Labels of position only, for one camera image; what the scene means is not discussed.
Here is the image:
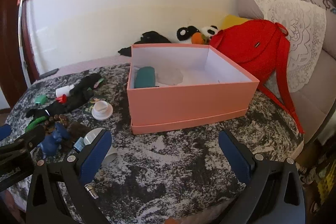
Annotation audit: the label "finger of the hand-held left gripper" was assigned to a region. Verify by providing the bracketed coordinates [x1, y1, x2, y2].
[0, 125, 45, 159]
[0, 124, 12, 141]

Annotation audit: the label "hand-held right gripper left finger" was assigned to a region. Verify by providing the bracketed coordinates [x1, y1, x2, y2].
[26, 130, 113, 224]

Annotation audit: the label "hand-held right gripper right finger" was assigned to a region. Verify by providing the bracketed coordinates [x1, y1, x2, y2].
[218, 130, 305, 224]

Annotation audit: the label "white light bulb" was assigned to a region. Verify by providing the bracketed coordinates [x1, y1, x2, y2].
[84, 147, 118, 199]

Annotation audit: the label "blue toy figure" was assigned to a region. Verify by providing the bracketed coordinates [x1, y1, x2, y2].
[37, 123, 71, 156]

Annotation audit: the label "wooden bead bracelet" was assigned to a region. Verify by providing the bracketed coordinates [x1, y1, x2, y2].
[43, 114, 69, 134]

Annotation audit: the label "white round lid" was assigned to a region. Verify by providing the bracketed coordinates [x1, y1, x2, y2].
[91, 101, 114, 121]

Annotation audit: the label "pink cardboard box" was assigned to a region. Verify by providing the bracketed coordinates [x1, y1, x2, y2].
[127, 43, 260, 135]

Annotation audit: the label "mottled grey desktop blanket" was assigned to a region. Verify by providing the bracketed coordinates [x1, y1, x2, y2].
[5, 63, 305, 224]

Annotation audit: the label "light blue round container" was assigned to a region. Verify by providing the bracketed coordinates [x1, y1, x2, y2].
[73, 127, 104, 152]

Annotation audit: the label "brown furry item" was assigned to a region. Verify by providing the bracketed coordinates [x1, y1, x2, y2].
[63, 121, 91, 148]

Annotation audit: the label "green printed card packet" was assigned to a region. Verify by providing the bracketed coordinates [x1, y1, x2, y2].
[83, 98, 107, 114]

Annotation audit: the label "white plastic bottle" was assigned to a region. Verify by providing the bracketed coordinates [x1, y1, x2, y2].
[55, 85, 75, 97]

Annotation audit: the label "black gloves with green tags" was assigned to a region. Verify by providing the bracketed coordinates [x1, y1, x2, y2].
[64, 73, 105, 113]

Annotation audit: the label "teal fabric pouch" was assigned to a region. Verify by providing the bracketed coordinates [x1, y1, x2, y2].
[134, 67, 159, 89]

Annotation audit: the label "pink bedsheet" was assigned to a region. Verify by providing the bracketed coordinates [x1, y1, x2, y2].
[39, 55, 132, 77]

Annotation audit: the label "grey sofa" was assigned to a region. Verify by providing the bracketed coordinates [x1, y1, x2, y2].
[238, 0, 336, 140]

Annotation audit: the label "clear plastic bag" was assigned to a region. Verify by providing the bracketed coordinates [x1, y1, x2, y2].
[157, 68, 184, 85]

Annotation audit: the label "red backpack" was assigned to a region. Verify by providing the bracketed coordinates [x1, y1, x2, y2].
[210, 20, 305, 134]

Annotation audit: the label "orange plush fruit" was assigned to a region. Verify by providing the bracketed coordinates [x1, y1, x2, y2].
[191, 32, 210, 45]

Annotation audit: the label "small panda plush toy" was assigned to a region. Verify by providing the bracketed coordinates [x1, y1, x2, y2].
[201, 25, 219, 39]

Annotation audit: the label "black white plush toy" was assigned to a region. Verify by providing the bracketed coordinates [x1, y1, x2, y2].
[176, 26, 199, 44]

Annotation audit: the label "black cloth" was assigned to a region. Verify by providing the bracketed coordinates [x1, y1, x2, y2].
[118, 31, 172, 57]

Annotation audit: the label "yellow pillow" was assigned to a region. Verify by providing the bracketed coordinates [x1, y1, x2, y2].
[219, 15, 250, 30]

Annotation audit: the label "white lace pillow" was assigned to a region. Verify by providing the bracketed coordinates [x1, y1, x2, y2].
[249, 0, 327, 93]

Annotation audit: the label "brown wooden door frame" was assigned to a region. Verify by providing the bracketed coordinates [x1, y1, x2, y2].
[0, 0, 40, 109]

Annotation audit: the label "white wall pipe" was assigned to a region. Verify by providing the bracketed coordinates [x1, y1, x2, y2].
[17, 1, 29, 67]

